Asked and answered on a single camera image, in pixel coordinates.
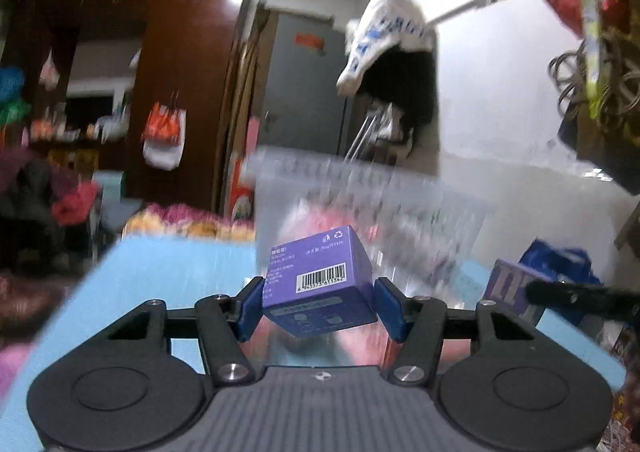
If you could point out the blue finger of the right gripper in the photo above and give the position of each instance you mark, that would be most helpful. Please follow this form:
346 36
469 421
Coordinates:
608 303

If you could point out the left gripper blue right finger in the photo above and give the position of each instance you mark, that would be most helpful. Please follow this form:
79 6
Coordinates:
417 325

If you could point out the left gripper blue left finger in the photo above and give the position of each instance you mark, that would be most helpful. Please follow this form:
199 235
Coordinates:
224 323

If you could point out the purple cardboard box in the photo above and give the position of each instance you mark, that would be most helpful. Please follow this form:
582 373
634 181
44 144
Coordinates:
319 284

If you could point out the clear bag purple box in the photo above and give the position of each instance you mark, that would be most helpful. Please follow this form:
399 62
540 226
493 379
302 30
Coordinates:
507 288

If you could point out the blue plastic bag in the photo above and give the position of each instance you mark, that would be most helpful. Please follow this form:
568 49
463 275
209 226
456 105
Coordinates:
560 263

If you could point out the translucent white plastic basket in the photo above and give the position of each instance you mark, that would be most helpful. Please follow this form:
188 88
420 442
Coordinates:
416 230

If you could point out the yellow floral bedsheet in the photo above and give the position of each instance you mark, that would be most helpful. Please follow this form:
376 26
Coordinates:
183 220

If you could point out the olive brown hanging bag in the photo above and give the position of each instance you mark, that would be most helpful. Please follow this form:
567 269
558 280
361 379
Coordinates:
610 141

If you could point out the orange white hanging bag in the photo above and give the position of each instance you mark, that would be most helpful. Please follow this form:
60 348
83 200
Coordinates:
163 137

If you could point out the metal crutches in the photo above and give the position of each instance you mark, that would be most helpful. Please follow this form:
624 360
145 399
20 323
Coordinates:
378 125

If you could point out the grey metal door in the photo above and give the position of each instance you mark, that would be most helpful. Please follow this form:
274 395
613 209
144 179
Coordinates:
301 109

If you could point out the black hanging garment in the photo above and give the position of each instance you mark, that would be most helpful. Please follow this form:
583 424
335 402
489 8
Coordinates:
405 83

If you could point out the white hoodie with blue letters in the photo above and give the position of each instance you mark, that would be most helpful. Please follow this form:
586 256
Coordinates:
385 24

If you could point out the dark red wooden wardrobe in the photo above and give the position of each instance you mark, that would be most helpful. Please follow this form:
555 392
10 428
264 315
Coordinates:
189 55

